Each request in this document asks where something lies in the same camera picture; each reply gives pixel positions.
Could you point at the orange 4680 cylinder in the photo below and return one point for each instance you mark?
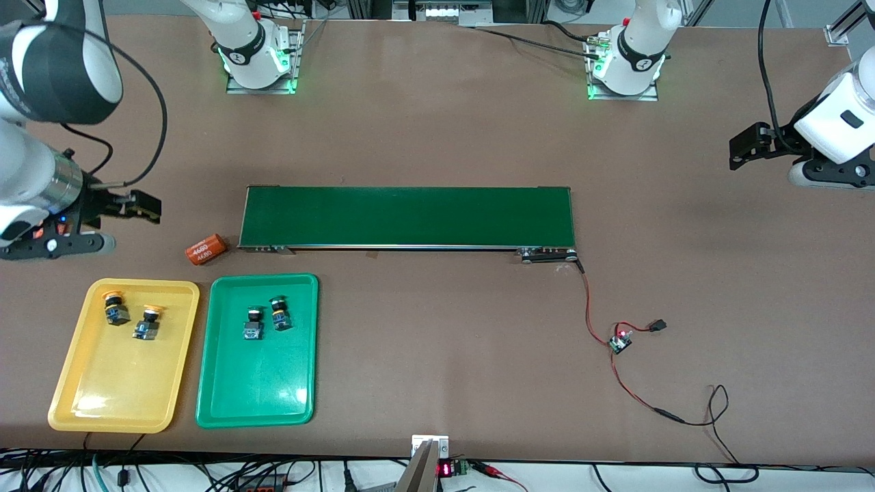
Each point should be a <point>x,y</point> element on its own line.
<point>206,249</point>

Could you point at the aluminium frame strut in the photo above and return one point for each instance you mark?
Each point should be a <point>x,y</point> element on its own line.
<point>837,35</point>

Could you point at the small speed controller board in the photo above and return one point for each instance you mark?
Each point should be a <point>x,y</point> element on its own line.
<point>621,344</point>

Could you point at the green push button switch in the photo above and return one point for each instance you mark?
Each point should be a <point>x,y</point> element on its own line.
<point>279,320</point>
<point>253,331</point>

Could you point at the metal clamp bracket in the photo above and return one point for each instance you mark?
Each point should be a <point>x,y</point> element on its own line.
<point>431,443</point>

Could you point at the grey metal bar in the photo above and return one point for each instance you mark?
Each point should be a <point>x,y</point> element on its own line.
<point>418,475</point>

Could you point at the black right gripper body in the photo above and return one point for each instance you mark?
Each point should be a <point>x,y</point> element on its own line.
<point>93,205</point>

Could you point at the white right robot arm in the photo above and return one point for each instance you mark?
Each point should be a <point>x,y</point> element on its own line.
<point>41,82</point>

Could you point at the yellow push button switch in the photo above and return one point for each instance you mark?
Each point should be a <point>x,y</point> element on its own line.
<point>116,311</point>
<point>146,328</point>

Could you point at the red black clip lead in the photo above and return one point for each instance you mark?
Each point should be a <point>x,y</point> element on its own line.
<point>495,473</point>

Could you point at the black plug with red lead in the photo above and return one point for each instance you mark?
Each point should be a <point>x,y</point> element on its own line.
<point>658,325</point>

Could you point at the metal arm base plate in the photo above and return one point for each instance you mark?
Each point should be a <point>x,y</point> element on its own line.
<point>260,90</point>
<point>615,98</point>

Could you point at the aluminium frame with white light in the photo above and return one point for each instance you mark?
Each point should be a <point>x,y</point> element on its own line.
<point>441,12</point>

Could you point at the green plastic tray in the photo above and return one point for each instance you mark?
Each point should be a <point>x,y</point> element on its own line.
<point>273,383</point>

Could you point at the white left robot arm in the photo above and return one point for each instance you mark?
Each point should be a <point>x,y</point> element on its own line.
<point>841,123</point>

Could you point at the green conveyor belt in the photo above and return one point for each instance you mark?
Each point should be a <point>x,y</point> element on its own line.
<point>410,215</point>

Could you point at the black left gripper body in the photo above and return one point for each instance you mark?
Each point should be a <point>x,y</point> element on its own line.
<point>783,141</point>

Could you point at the yellow plastic tray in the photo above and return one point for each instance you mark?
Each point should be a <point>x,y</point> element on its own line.
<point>123,383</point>

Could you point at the black power strip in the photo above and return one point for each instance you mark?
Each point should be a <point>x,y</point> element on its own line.
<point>260,485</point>

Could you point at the red digit display module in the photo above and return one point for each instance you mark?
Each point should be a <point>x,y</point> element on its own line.
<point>451,469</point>

